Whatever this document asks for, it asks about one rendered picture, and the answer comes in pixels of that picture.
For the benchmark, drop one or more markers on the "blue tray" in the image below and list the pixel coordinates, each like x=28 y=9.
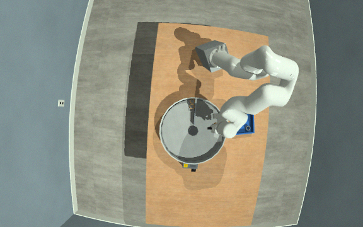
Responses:
x=250 y=122

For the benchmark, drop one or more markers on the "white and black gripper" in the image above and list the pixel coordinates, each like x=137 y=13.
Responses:
x=212 y=127

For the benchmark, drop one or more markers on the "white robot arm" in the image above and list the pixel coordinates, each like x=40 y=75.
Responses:
x=258 y=64

